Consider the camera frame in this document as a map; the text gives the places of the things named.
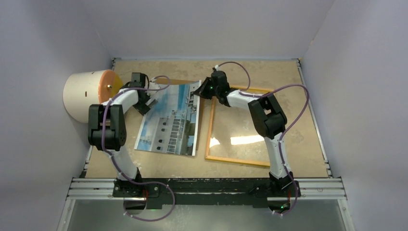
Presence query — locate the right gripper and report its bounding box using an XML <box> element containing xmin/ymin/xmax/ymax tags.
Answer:
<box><xmin>193</xmin><ymin>77</ymin><xmax>220</xmax><ymax>100</ymax></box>

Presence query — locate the building photo print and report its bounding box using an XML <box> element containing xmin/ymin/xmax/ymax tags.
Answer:
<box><xmin>134</xmin><ymin>80</ymin><xmax>202</xmax><ymax>156</ymax></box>

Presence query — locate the yellow picture frame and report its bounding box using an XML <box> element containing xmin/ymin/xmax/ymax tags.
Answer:
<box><xmin>204</xmin><ymin>83</ymin><xmax>275</xmax><ymax>167</ymax></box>

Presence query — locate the brown cardboard backing board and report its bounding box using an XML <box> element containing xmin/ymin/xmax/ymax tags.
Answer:
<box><xmin>154</xmin><ymin>79</ymin><xmax>203</xmax><ymax>156</ymax></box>

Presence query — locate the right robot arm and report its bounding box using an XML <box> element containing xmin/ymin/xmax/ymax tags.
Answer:
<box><xmin>193</xmin><ymin>70</ymin><xmax>295</xmax><ymax>196</ymax></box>

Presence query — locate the white cylinder with coloured face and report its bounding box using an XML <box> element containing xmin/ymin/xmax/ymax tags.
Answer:
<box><xmin>63</xmin><ymin>69</ymin><xmax>124</xmax><ymax>124</ymax></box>

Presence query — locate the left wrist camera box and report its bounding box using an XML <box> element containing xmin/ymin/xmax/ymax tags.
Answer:
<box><xmin>148</xmin><ymin>77</ymin><xmax>162</xmax><ymax>91</ymax></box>

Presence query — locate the aluminium rail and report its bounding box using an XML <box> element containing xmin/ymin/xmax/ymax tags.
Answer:
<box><xmin>67</xmin><ymin>178</ymin><xmax>346</xmax><ymax>200</ymax></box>

